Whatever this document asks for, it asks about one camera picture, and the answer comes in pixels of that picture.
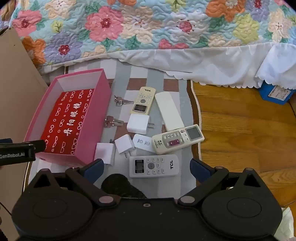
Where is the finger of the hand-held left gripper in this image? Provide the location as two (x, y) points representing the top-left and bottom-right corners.
(30, 139), (46, 154)

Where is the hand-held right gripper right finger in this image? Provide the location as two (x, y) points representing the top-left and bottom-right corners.
(178, 158), (265, 207)

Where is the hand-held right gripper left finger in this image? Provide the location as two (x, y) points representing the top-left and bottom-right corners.
(29, 159), (119, 208)

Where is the white remote with grey screen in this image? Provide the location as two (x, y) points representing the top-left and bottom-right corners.
(151, 124), (205, 155)

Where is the pink cardboard box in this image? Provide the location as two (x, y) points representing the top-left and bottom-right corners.
(23, 68), (113, 167)

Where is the cream remote control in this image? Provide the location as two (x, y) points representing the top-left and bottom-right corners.
(130, 86), (156, 115)

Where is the white square power adapter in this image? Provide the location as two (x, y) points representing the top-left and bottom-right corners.
(127, 114), (155, 135)
(114, 134), (136, 158)
(94, 139), (116, 166)

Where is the red printed cloth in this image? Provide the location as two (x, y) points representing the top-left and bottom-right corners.
(42, 88), (94, 156)

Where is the white remote with small screen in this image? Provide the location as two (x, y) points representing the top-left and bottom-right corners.
(129, 154), (179, 178)

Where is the silver key bunch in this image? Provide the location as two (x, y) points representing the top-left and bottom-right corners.
(114, 95), (134, 106)
(104, 115), (125, 128)

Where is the white rounded charger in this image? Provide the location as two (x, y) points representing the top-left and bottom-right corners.
(132, 134), (156, 153)

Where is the plain white remote control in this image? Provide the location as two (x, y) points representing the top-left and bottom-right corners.
(154, 92), (185, 132)

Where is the brown cardboard panel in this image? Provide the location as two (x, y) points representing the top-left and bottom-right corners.
(0, 28), (49, 149)

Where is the blue box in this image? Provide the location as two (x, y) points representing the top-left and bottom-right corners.
(258, 82), (296, 106)

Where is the grey striped floor rug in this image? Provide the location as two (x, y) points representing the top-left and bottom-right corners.
(23, 59), (202, 200)

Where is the white crumpled cloth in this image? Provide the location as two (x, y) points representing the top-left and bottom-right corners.
(281, 206), (296, 241)

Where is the floral quilted bedspread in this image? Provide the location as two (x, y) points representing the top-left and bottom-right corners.
(0, 0), (296, 75)

